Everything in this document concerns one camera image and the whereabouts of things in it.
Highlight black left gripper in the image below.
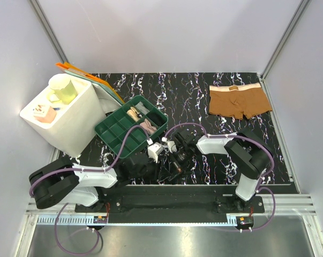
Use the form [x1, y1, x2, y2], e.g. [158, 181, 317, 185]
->
[130, 153, 171, 182]

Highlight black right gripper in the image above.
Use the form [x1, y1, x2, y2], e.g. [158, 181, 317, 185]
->
[166, 145, 192, 181]

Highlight black underwear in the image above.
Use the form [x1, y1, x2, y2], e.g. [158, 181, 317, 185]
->
[157, 153, 183, 185]

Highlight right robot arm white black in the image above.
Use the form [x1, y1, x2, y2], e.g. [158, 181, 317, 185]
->
[171, 129, 274, 213]

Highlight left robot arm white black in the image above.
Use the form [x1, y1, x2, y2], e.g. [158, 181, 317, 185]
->
[29, 153, 160, 212]

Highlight pink rolled sock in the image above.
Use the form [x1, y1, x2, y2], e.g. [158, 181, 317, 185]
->
[140, 119, 157, 135]

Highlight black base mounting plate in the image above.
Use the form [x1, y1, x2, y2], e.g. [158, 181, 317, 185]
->
[40, 184, 298, 224]

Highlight green divided organizer tray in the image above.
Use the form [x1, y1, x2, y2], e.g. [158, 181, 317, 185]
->
[94, 95, 168, 158]

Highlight grey rolled sock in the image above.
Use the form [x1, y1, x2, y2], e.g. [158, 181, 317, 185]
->
[135, 102, 150, 115]

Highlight beige rolled sock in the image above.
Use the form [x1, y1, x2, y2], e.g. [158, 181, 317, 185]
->
[126, 107, 143, 122]

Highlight brown boxer briefs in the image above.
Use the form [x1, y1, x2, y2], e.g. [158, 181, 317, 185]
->
[209, 83, 272, 119]

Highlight white storage bin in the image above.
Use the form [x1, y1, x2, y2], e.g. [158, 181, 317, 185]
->
[20, 75, 105, 157]

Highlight pink box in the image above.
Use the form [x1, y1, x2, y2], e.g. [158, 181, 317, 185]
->
[33, 104, 57, 124]

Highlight yellow green cup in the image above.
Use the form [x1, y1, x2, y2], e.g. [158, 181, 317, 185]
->
[47, 74, 78, 104]

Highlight orange and teal folders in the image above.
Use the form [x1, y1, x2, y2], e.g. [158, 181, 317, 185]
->
[55, 62, 125, 105]

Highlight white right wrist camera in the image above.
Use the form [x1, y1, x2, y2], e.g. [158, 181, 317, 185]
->
[162, 137, 177, 153]

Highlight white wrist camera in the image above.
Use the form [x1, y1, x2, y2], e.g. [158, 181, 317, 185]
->
[147, 139, 164, 163]
[162, 137, 177, 153]

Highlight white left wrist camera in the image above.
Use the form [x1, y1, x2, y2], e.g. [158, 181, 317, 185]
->
[147, 139, 164, 163]

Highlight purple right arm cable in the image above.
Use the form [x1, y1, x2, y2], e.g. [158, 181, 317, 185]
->
[162, 122, 276, 232]

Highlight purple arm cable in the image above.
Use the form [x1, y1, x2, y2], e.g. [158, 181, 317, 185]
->
[162, 122, 276, 232]
[29, 125, 154, 254]

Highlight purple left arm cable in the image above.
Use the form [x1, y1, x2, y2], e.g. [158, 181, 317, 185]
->
[29, 125, 154, 254]

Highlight aluminium front rail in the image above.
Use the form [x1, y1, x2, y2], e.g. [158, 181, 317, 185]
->
[26, 194, 316, 228]

